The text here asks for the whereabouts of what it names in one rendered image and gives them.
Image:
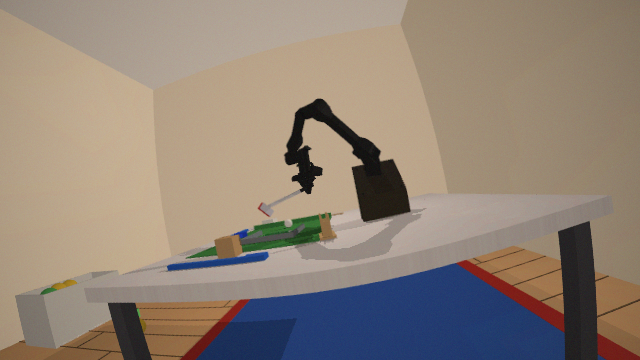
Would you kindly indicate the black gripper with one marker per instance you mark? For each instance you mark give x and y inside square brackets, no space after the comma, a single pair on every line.
[306,176]

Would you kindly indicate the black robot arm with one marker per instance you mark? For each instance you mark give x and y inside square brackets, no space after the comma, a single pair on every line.
[319,110]

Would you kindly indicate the green putting mat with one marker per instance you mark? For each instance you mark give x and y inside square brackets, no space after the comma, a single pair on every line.
[309,234]

